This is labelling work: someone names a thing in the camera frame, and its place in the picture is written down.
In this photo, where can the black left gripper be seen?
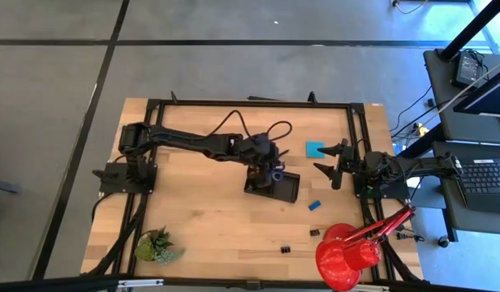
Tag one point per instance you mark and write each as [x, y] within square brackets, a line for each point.
[258, 152]

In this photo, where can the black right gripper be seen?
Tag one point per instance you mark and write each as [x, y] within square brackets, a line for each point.
[349, 162]

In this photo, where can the blue sticky note pad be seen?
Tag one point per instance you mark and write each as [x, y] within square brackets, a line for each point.
[313, 150]

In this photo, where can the black mesh desk organizer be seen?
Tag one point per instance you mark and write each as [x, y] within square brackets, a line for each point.
[288, 188]

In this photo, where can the blue eraser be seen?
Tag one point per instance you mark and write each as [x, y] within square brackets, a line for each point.
[314, 205]

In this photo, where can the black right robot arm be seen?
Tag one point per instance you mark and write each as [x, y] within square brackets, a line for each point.
[420, 167]

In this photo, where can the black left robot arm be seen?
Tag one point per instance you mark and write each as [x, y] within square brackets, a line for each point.
[185, 142]

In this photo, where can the red desk lamp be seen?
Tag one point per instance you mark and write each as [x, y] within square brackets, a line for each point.
[343, 259]

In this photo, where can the green potted succulent plant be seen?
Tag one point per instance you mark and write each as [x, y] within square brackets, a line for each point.
[156, 247]

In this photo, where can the grey side desk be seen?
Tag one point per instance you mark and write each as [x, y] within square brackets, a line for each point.
[449, 105]

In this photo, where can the black caster wheel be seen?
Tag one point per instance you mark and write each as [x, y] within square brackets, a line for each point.
[443, 241]

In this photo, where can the black laptop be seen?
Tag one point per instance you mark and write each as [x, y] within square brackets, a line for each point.
[481, 178]

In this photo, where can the black power adapter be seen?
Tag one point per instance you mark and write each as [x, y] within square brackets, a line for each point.
[468, 69]

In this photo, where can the dark flat monitor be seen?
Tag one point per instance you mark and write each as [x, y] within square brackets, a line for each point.
[489, 99]

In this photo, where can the black upright pole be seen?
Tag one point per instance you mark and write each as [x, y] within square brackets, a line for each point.
[473, 28]

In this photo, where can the black gantry top beam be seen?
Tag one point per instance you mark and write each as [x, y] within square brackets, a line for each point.
[51, 284]

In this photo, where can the black table rail frame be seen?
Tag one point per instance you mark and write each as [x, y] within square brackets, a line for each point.
[315, 104]

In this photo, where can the silver aluminium bracket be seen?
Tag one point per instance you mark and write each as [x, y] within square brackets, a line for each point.
[140, 283]

